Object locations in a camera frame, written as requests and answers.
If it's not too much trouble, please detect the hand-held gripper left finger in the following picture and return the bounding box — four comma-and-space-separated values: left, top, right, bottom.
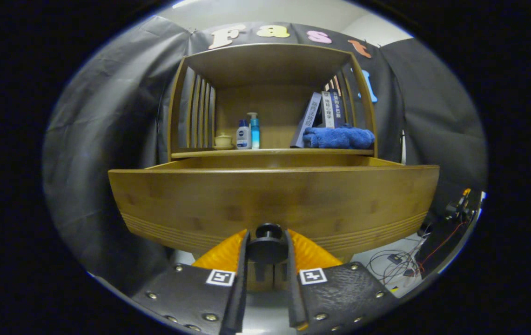
128, 229, 251, 335

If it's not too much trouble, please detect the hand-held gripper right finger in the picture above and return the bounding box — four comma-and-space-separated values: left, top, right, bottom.
285, 228, 402, 333

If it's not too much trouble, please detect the wooden countertop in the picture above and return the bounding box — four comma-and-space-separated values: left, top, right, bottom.
171, 148, 375, 158

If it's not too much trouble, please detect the wooden cabinet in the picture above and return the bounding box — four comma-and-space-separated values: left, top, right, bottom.
168, 43, 378, 293

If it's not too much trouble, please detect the beige lidded teacup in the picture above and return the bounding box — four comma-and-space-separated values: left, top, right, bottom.
213, 133, 234, 150

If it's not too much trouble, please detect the white bottle with blue cap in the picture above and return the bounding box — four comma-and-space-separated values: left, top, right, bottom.
236, 119, 252, 149

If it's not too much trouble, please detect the blue pump bottle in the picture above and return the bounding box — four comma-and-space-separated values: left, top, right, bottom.
247, 112, 261, 149

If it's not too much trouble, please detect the dark device with orange part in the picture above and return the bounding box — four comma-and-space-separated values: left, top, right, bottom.
417, 188, 477, 280

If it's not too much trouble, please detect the blue towel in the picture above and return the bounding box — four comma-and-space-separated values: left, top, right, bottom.
302, 123, 376, 149

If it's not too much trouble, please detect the grey book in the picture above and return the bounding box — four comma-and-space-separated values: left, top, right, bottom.
290, 92, 323, 148

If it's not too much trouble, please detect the white-spine book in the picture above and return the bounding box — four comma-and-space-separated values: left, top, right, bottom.
321, 91, 335, 129

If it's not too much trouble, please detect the dark blue book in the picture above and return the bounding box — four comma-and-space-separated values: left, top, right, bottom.
332, 89, 346, 128

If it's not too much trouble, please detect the tangle of thin cables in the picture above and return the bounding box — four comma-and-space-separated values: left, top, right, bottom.
367, 233, 426, 287

